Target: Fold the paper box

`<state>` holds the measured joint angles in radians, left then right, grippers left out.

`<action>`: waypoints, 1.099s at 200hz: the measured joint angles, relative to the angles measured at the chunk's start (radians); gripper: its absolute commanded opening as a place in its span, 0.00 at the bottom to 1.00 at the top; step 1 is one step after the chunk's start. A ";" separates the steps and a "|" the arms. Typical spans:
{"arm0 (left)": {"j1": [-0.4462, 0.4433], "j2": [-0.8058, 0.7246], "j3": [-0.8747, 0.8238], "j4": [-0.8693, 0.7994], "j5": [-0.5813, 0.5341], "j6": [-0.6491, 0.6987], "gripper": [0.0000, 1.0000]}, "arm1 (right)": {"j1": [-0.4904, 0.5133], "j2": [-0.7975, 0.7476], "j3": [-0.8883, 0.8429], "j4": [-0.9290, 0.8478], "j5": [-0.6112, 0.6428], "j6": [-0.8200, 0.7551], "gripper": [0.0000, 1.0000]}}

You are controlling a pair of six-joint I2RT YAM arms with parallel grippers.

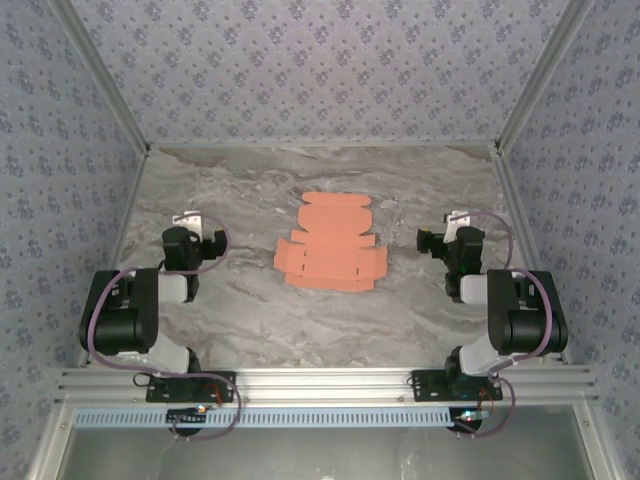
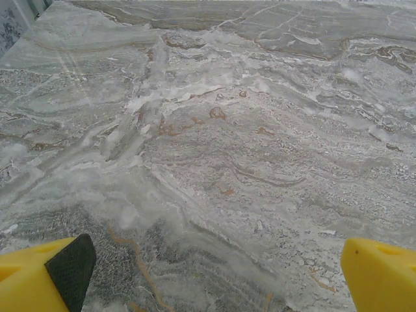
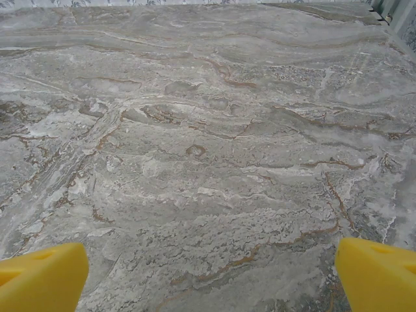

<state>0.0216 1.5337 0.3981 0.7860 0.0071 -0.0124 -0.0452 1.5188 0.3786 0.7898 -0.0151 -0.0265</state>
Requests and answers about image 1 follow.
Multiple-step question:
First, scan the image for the orange paper box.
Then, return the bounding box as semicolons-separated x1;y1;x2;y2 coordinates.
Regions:
273;191;390;293

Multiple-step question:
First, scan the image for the grey metal panel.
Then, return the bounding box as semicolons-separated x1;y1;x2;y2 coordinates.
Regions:
62;427;594;480

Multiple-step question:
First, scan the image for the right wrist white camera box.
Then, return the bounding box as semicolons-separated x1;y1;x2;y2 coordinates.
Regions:
443;210;472;241

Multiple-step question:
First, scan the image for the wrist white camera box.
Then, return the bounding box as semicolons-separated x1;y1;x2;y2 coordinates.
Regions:
443;210;472;241
172;210;204;237

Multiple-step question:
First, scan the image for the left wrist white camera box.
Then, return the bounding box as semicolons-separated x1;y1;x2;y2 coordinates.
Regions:
172;210;204;237

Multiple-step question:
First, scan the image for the aluminium table side rail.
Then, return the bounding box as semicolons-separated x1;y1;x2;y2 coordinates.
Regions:
491;144;572;365
77;149;151;369

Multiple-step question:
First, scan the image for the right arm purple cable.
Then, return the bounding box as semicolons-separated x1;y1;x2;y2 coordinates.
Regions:
449;210;555;440

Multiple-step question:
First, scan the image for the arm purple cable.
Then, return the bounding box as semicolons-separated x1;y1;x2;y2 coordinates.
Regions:
449;210;555;440
84;212;245;442

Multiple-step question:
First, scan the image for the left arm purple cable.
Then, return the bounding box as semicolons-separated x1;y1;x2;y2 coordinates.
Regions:
84;212;245;442

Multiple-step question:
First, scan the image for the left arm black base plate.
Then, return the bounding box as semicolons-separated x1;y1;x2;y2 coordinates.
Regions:
145;370;237;404

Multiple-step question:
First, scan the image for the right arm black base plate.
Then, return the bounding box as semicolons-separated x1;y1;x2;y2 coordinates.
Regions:
410;368;504;404

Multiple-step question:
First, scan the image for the black adapter bracket with LED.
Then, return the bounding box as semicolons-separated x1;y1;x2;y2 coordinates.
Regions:
451;406;487;435
166;406;210;434

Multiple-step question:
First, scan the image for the aluminium mounting rail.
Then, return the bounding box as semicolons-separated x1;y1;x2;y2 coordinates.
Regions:
54;365;600;405

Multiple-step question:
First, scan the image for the aluminium frame post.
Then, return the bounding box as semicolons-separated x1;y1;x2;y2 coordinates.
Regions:
493;0;597;154
52;0;152;154

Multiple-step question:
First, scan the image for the slotted grey cable duct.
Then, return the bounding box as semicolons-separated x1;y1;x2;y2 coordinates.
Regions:
73;405;459;429

